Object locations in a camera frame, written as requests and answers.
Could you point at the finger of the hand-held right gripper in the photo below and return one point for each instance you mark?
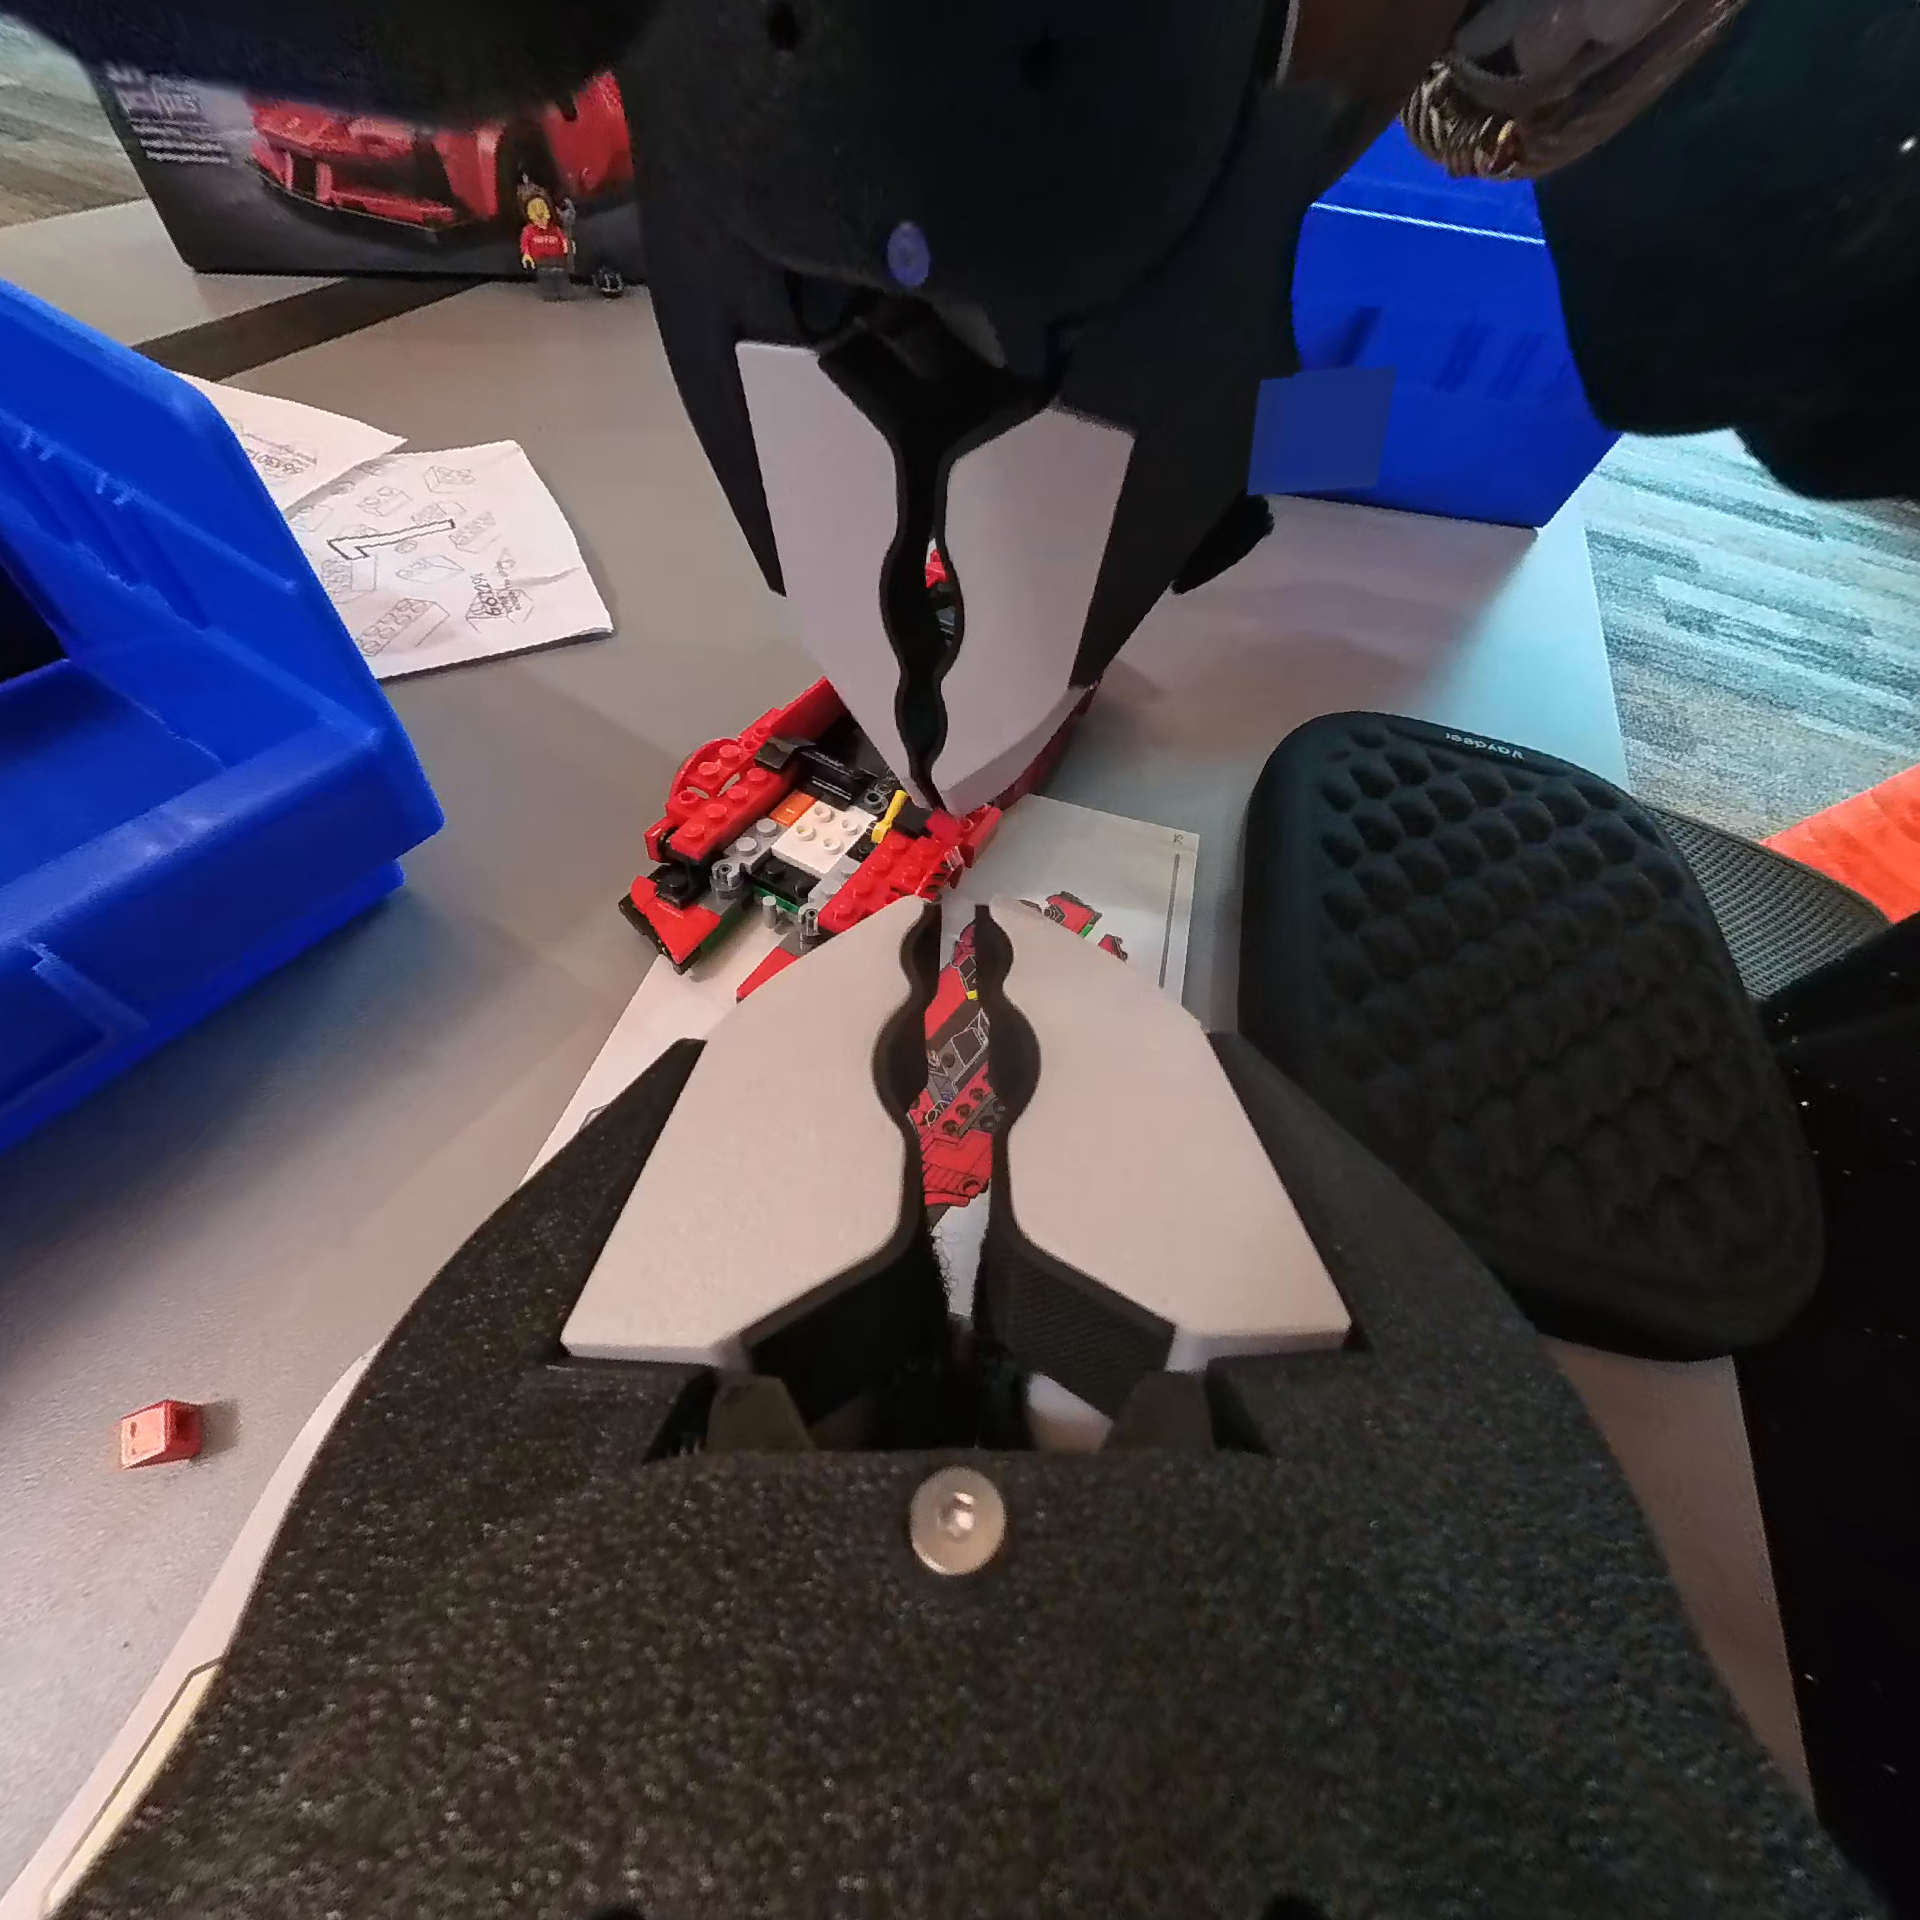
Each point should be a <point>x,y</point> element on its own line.
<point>1036,600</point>
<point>826,525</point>

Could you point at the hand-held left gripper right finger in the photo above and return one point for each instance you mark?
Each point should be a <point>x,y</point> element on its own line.
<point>1170,1186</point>

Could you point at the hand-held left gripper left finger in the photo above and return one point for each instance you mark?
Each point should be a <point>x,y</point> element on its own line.
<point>735,1186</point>

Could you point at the red brick toy car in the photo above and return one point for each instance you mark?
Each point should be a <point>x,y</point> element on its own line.
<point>728,780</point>

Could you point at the person's right forearm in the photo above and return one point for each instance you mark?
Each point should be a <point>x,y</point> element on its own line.
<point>1740,254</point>

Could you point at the building instruction booklet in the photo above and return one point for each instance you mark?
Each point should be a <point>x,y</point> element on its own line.
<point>1110,862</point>

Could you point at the white printed paper bag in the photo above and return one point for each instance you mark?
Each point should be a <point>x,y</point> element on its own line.
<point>284,436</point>
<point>450,556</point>

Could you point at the black chair armrest pad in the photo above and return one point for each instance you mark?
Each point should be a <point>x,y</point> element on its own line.
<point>1517,1021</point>

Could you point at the small toy minifigure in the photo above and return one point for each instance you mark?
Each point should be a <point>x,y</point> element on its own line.
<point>544,242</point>

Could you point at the blue plastic storage bin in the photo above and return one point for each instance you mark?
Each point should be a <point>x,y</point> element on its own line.
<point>1470,331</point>

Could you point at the toy car set box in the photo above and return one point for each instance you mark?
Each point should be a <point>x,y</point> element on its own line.
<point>389,165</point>

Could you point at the metal wristwatch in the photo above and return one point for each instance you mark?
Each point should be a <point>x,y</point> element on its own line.
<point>1545,91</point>

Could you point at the small red toy brick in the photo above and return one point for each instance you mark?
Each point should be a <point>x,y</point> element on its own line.
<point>159,1435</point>

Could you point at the black mesh office chair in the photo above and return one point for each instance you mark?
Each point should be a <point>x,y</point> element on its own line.
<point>1770,901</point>

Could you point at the large blue plastic bin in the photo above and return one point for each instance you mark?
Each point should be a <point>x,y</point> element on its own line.
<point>182,780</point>

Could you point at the orange object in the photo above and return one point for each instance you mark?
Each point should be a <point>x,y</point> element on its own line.
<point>1861,850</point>

